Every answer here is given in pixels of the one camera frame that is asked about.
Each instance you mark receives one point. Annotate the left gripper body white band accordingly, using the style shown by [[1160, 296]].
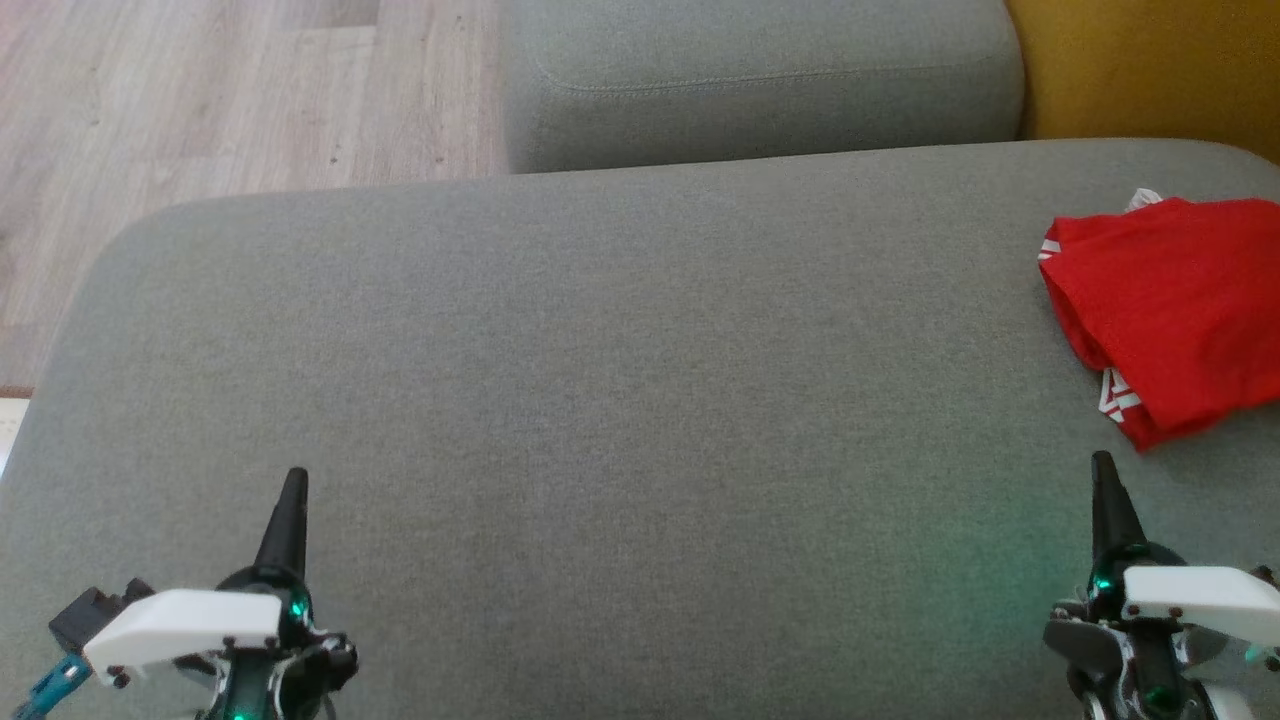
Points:
[[190, 620]]

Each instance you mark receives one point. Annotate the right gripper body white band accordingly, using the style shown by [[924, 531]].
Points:
[[1190, 595]]

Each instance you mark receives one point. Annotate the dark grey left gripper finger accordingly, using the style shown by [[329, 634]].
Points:
[[285, 530]]

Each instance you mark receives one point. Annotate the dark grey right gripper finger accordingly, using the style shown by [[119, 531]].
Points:
[[1112, 520]]

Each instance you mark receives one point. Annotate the red mesh jersey white stripes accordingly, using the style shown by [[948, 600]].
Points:
[[1170, 300]]

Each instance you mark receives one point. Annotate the white rug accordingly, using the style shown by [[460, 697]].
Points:
[[10, 430]]

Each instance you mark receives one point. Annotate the large grey fabric ottoman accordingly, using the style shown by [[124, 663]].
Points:
[[600, 350]]

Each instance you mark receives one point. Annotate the grey sofa seat cushion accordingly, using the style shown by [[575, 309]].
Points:
[[760, 50]]

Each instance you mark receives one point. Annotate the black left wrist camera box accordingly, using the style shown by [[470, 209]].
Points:
[[85, 615]]

